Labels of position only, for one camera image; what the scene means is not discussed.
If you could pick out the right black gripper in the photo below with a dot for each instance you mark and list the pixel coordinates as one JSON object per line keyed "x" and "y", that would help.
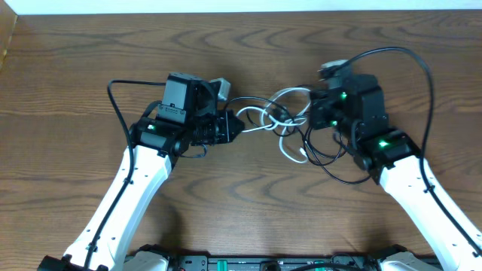
{"x": 321, "y": 98}

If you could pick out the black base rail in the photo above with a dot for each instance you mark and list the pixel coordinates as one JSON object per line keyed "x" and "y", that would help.
{"x": 153, "y": 257}

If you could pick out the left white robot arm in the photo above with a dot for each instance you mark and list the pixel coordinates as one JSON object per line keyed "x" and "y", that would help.
{"x": 186, "y": 116}

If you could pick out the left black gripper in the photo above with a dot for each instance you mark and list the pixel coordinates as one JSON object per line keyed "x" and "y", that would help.
{"x": 229, "y": 132}

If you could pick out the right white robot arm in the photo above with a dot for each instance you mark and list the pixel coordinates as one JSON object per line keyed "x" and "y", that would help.
{"x": 354, "y": 106}

